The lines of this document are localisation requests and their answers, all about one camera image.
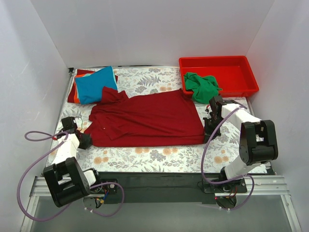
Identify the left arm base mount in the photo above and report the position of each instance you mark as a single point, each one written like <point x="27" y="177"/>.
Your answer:
<point x="110" y="188"/>

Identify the floral patterned table mat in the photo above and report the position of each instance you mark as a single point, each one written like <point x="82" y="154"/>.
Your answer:
<point x="143" y="81"/>

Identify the orange folded t-shirt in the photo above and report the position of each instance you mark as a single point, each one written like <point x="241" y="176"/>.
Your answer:
<point x="75" y="96"/>

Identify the red plastic bin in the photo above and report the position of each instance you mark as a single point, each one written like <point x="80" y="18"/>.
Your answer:
<point x="233" y="74"/>

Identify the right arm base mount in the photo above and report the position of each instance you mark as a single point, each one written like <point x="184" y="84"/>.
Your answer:
<point x="235" y="186"/>

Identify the blue folded t-shirt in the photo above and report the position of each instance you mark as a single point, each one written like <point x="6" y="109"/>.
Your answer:
<point x="89" y="88"/>

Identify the aluminium frame rail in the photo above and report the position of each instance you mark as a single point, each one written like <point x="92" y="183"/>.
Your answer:
<point x="263" y="185"/>

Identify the green t-shirt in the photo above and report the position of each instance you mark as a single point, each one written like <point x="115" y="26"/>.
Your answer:
<point x="203" y="88"/>

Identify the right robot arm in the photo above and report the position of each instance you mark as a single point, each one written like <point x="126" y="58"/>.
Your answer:
<point x="257" y="143"/>

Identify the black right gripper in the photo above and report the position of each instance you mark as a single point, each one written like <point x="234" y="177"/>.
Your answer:
<point x="211" y="125"/>

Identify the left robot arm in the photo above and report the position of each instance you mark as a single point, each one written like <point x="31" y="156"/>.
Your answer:
<point x="66" y="181"/>

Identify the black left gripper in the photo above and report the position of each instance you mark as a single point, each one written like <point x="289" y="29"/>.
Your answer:
<point x="84" y="140"/>

